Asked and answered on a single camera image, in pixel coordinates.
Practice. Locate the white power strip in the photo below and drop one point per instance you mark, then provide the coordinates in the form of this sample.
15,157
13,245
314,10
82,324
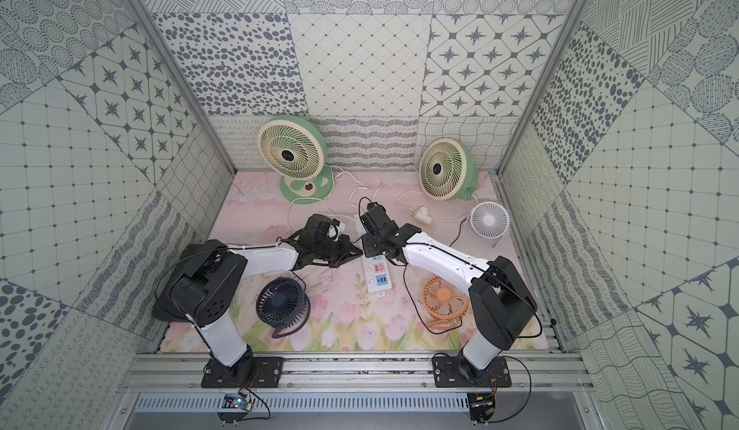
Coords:
377,275

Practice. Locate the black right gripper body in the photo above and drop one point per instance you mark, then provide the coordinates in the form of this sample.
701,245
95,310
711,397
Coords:
371,245

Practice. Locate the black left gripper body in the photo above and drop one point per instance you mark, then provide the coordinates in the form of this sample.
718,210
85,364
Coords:
336,250

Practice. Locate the aluminium rail frame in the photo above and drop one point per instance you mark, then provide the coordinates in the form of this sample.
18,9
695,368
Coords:
518,371

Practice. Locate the green cream fan left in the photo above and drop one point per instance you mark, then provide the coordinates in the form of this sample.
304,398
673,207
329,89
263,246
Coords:
296,149

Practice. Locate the orange desk fan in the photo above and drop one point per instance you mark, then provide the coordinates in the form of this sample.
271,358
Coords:
446,304

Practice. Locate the black flat box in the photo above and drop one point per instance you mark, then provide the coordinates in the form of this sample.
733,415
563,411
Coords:
176,306

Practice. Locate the green cream fan right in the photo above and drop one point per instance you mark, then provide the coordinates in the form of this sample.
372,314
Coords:
447,171

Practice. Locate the green cream fan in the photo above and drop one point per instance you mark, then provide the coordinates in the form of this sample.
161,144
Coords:
447,171
296,149

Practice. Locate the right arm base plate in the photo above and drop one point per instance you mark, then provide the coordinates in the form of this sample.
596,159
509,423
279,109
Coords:
457,372

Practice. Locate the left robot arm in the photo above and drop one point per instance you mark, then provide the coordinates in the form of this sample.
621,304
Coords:
200,287

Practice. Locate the small white desk fan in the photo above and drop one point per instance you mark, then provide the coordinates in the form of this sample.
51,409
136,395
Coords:
490,221

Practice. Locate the navy blue desk fan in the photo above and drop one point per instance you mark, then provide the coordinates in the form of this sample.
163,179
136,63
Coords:
284,306

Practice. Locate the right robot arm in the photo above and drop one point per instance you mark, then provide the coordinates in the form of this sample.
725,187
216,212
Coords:
501,302

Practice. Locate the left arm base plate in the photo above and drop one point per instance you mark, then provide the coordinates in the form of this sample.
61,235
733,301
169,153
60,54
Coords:
253,372

